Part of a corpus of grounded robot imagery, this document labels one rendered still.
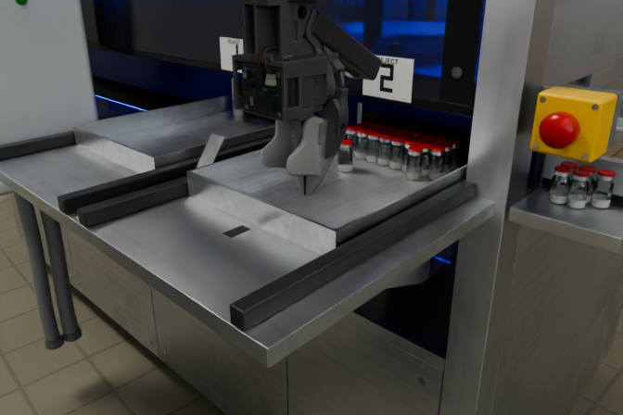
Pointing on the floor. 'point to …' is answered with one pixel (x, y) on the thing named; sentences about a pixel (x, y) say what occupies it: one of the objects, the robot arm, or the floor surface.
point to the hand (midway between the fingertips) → (311, 181)
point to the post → (499, 166)
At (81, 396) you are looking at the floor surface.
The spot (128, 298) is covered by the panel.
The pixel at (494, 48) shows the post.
